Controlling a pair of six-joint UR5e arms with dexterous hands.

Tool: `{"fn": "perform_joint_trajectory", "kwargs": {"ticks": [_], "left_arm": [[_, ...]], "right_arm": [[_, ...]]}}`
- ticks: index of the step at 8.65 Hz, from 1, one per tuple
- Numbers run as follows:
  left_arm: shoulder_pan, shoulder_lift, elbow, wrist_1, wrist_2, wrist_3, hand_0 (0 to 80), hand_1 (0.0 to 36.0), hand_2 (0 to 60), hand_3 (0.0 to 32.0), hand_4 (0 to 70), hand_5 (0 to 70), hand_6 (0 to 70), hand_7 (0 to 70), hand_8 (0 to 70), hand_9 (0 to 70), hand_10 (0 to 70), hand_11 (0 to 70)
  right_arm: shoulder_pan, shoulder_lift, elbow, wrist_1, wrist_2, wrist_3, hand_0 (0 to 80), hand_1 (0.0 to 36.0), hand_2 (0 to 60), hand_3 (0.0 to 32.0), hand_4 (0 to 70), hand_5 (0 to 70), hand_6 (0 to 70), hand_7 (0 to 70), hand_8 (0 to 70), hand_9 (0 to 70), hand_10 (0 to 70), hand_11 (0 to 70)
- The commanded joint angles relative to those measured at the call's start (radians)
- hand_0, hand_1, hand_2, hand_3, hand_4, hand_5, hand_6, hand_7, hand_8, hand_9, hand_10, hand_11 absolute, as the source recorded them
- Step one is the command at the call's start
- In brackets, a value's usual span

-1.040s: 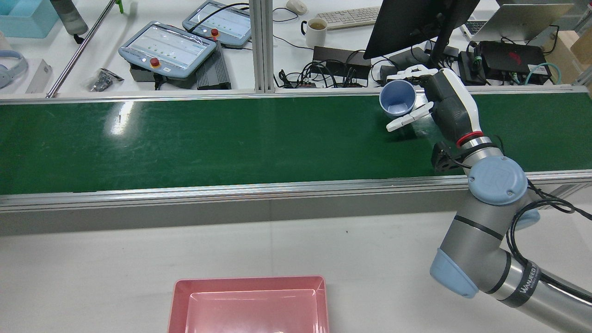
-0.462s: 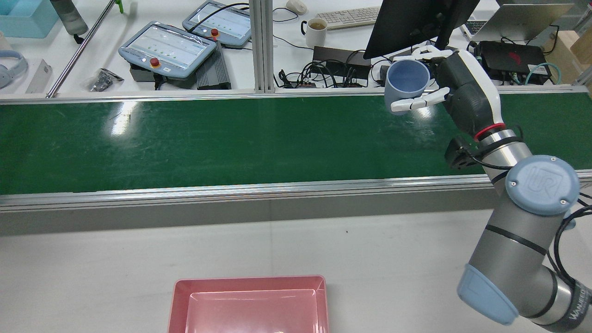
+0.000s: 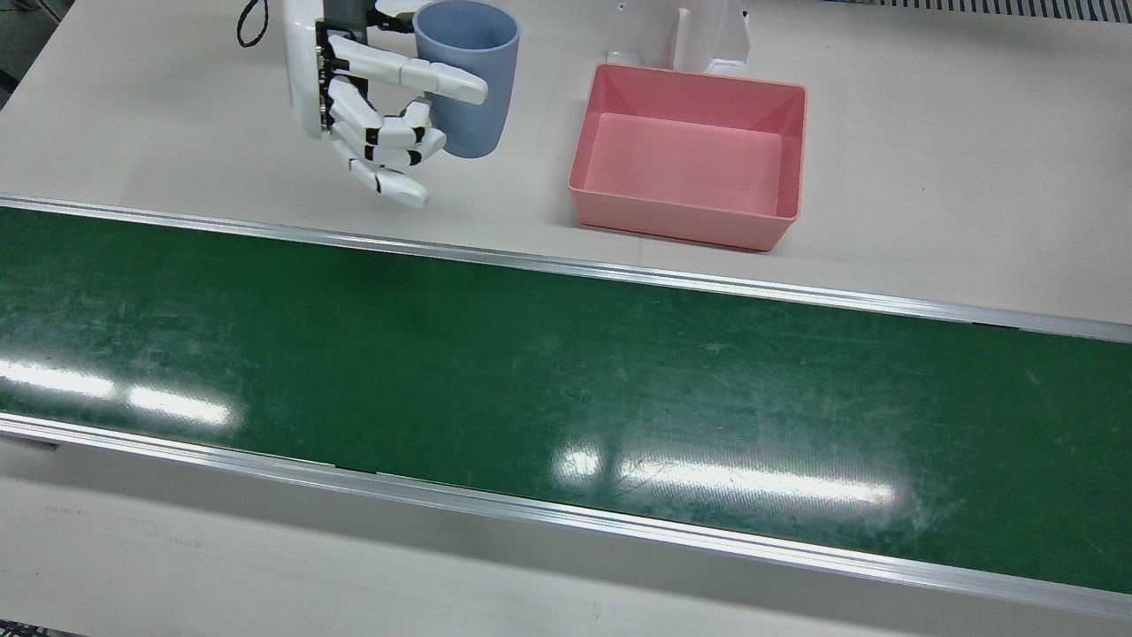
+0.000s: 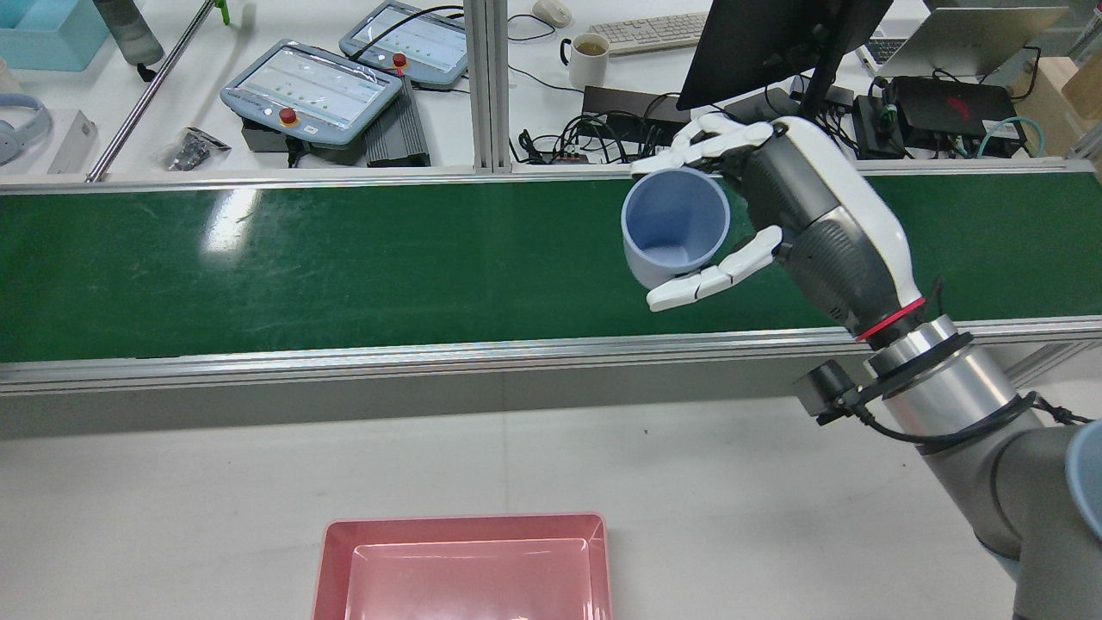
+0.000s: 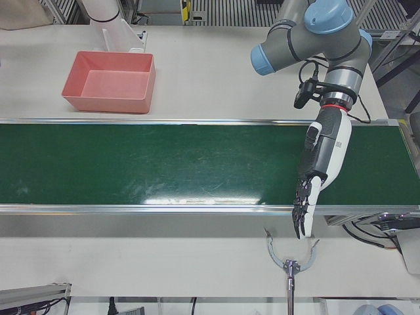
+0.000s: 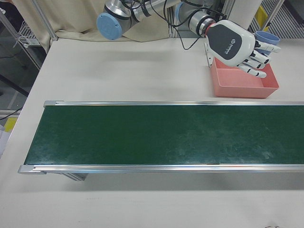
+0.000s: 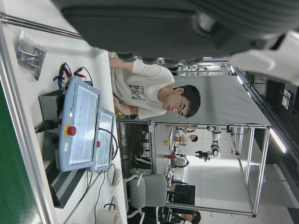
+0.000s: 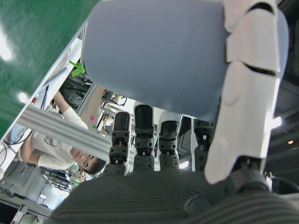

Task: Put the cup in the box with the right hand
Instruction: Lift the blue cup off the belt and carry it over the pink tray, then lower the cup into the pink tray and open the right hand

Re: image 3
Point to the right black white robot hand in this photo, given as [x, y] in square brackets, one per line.
[305, 71]

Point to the blue plastic cup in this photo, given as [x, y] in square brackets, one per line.
[478, 128]

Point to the pink plastic box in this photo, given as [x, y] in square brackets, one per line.
[690, 221]

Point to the green conveyor belt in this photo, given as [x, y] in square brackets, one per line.
[531, 372]

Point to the white plastic stand base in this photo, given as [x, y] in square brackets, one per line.
[681, 35]

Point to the metal ribbed grating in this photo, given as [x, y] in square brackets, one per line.
[973, 7]

